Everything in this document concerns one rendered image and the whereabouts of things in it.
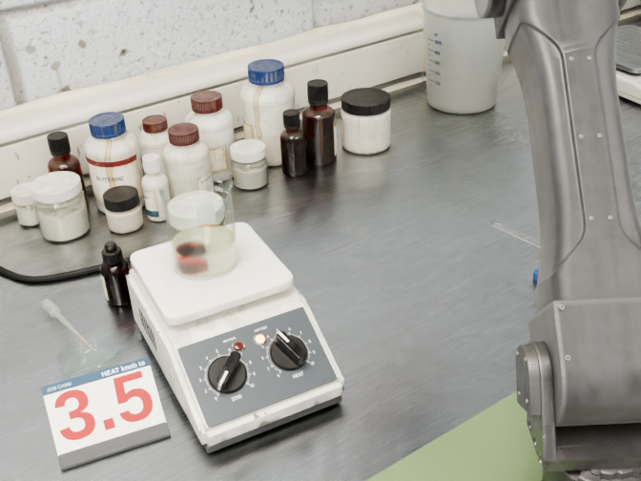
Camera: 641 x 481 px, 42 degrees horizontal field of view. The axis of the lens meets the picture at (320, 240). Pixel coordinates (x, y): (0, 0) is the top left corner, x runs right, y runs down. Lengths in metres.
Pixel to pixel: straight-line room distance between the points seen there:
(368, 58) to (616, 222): 0.83
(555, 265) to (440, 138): 0.70
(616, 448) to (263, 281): 0.35
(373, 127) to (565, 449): 0.69
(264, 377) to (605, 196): 0.33
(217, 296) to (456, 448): 0.24
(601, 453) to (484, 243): 0.47
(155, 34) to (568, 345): 0.80
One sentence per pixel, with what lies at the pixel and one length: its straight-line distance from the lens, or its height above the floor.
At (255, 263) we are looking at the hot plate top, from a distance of 0.75.
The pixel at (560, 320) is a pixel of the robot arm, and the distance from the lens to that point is 0.47.
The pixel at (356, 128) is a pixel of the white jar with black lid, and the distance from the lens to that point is 1.11.
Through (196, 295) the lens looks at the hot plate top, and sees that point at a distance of 0.72.
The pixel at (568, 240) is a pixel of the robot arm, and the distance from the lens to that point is 0.49.
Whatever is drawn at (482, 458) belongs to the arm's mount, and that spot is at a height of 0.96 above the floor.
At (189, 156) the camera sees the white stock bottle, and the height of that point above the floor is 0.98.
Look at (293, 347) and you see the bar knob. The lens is 0.69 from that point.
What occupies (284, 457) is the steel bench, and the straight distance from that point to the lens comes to 0.69.
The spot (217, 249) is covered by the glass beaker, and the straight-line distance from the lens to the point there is 0.72.
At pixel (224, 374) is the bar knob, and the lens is 0.67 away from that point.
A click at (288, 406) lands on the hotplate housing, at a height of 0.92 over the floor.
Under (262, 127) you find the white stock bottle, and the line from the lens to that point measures 1.08.
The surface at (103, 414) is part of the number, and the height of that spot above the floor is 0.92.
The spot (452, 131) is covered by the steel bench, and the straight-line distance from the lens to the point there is 1.20.
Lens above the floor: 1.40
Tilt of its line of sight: 32 degrees down
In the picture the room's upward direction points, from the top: 3 degrees counter-clockwise
